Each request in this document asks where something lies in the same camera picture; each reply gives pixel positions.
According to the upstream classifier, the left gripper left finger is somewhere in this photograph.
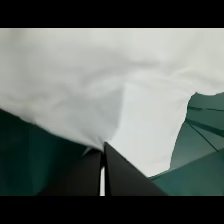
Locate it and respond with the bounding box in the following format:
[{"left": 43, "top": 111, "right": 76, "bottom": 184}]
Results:
[{"left": 39, "top": 148, "right": 103, "bottom": 197}]

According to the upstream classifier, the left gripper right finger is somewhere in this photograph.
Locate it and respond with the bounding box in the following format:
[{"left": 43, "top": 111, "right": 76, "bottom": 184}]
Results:
[{"left": 103, "top": 141, "right": 168, "bottom": 197}]

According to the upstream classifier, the white garment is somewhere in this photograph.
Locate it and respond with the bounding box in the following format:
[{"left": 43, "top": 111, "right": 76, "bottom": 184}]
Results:
[{"left": 0, "top": 28, "right": 224, "bottom": 178}]

